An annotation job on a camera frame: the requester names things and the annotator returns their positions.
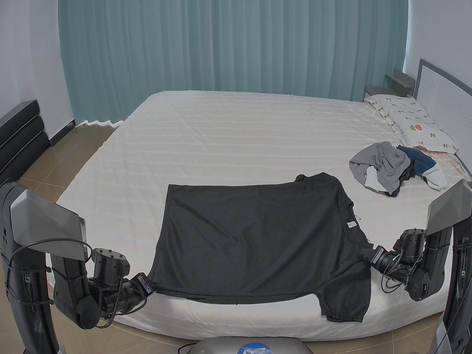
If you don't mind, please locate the bed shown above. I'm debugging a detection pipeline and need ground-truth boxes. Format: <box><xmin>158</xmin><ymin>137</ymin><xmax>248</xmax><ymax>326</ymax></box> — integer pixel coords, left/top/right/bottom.
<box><xmin>55</xmin><ymin>58</ymin><xmax>472</xmax><ymax>342</ymax></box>

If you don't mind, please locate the pile of clothes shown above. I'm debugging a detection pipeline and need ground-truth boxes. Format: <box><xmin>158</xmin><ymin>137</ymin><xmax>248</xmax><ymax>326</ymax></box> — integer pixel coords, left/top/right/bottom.
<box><xmin>349</xmin><ymin>141</ymin><xmax>447</xmax><ymax>198</ymax></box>

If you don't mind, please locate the white printed pillow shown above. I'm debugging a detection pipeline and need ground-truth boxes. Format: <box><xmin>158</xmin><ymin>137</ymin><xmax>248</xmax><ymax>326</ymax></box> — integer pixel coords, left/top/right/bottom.
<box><xmin>364</xmin><ymin>94</ymin><xmax>459</xmax><ymax>155</ymax></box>

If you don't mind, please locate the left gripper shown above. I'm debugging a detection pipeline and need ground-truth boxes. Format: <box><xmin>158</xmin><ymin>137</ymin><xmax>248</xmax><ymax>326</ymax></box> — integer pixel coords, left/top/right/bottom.
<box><xmin>125</xmin><ymin>271</ymin><xmax>156</xmax><ymax>304</ymax></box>

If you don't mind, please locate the black T-shirt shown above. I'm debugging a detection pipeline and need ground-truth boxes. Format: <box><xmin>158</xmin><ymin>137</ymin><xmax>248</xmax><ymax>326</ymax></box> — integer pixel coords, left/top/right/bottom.
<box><xmin>149</xmin><ymin>173</ymin><xmax>374</xmax><ymax>324</ymax></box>

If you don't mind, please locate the black cable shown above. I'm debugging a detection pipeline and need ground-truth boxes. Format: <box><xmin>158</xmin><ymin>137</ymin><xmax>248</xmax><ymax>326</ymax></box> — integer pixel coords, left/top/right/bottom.
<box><xmin>381</xmin><ymin>269</ymin><xmax>411</xmax><ymax>295</ymax></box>
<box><xmin>7</xmin><ymin>237</ymin><xmax>93</xmax><ymax>272</ymax></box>

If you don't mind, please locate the blue-green curtain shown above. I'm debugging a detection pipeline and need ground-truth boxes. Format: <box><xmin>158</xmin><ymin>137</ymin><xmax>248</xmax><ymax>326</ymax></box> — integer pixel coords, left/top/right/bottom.
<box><xmin>57</xmin><ymin>0</ymin><xmax>409</xmax><ymax>130</ymax></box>

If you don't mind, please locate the grey bedside table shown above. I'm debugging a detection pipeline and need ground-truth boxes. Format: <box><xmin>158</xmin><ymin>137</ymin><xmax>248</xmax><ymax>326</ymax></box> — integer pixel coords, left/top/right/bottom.
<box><xmin>365</xmin><ymin>69</ymin><xmax>416</xmax><ymax>103</ymax></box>

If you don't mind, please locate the pale pink striped cloth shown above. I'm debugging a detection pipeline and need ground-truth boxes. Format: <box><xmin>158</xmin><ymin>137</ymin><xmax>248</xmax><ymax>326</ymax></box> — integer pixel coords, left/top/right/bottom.
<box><xmin>416</xmin><ymin>145</ymin><xmax>470</xmax><ymax>180</ymax></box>

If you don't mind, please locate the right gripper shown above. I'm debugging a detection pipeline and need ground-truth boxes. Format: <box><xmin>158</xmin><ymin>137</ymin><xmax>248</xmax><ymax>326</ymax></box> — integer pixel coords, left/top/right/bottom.
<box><xmin>368</xmin><ymin>247</ymin><xmax>398</xmax><ymax>276</ymax></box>

